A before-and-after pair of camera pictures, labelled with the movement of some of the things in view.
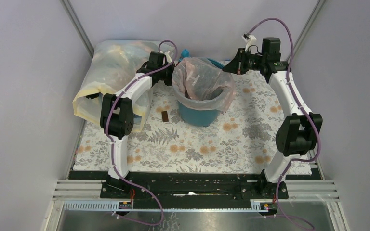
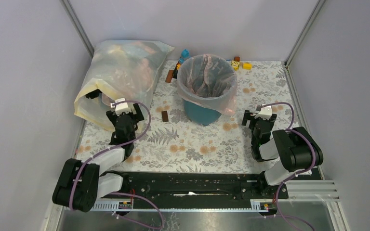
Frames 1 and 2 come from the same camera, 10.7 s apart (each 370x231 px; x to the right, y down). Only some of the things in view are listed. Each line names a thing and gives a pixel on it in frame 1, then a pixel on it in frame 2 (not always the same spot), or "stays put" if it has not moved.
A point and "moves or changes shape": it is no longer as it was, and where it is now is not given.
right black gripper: (237, 65) to (249, 116)
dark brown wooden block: (165, 116) stays put
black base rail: (188, 189) stays put
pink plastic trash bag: (198, 83) moves or changes shape
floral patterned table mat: (243, 140) stays put
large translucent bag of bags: (112, 64) stays put
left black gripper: (169, 83) to (138, 116)
